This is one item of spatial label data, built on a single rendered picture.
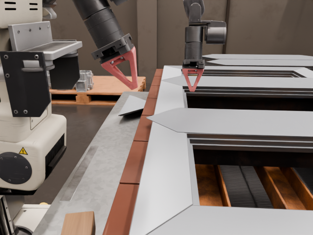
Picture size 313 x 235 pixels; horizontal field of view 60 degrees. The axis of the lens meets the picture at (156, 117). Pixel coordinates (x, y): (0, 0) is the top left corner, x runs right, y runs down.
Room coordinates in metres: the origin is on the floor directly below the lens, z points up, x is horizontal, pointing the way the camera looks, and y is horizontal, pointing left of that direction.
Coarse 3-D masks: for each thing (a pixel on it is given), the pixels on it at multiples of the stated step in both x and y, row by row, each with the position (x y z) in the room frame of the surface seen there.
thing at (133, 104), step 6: (132, 96) 1.34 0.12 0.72; (126, 102) 1.24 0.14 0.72; (132, 102) 1.24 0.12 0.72; (138, 102) 1.24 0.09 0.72; (144, 102) 1.24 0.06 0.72; (126, 108) 1.15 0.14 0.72; (132, 108) 1.15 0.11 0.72; (138, 108) 1.15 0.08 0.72; (120, 114) 1.08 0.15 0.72; (126, 114) 1.11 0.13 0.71
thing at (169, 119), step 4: (176, 108) 0.78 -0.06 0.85; (164, 112) 0.75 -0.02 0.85; (168, 112) 0.75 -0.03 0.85; (172, 112) 0.75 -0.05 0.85; (176, 112) 0.75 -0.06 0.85; (160, 116) 0.72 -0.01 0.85; (164, 116) 0.72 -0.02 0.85; (168, 116) 0.72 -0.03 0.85; (172, 116) 0.72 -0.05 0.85; (176, 116) 0.72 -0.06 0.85; (156, 120) 0.68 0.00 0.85; (160, 120) 0.68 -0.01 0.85; (164, 120) 0.68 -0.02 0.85; (168, 120) 0.68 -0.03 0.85; (172, 120) 0.68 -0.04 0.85; (176, 120) 0.68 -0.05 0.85; (164, 124) 0.66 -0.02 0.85; (168, 124) 0.66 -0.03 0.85; (172, 124) 0.66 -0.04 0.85; (176, 124) 0.66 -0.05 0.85; (172, 128) 0.63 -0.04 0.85; (176, 128) 0.63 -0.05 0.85
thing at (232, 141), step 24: (216, 72) 1.36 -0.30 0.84; (240, 72) 1.36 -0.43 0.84; (264, 72) 1.36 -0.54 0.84; (288, 72) 1.35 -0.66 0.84; (216, 96) 1.03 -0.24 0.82; (240, 96) 1.02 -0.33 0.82; (264, 96) 1.01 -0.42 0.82; (288, 96) 1.01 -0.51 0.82; (312, 96) 1.00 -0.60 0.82; (192, 144) 0.59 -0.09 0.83; (216, 144) 0.59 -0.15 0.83; (240, 144) 0.59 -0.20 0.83; (264, 144) 0.59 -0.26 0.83; (288, 144) 0.58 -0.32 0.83; (312, 144) 0.58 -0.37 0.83; (192, 168) 0.47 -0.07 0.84; (192, 192) 0.39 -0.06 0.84
